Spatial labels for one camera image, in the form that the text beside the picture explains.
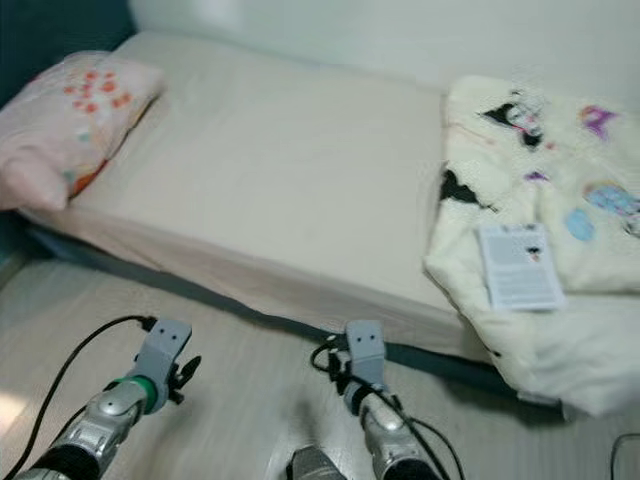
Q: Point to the grey robot right leg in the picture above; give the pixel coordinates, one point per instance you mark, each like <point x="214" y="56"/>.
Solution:
<point x="315" y="468"/>

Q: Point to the cream sheeted mattress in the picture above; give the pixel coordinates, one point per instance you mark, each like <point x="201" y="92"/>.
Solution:
<point x="280" y="170"/>

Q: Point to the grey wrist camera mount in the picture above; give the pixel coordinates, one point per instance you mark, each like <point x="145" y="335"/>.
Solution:
<point x="365" y="348"/>
<point x="165" y="340"/>

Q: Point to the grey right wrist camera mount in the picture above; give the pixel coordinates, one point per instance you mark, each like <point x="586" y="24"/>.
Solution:
<point x="365" y="348"/>

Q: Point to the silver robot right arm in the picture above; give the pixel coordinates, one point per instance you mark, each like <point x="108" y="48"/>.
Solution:
<point x="390" y="440"/>

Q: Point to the teal upholstered bed headboard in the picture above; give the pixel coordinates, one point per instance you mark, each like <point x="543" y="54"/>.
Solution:
<point x="50" y="40"/>

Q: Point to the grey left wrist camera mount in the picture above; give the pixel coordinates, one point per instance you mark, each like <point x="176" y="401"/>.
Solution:
<point x="165" y="340"/>

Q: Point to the white book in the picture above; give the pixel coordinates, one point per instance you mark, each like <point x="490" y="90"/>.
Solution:
<point x="520" y="268"/>

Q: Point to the pink patterned pillow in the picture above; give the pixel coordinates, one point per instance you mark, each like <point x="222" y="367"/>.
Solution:
<point x="80" y="120"/>

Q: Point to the cream cartoon print blanket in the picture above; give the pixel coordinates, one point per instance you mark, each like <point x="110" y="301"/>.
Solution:
<point x="510" y="170"/>

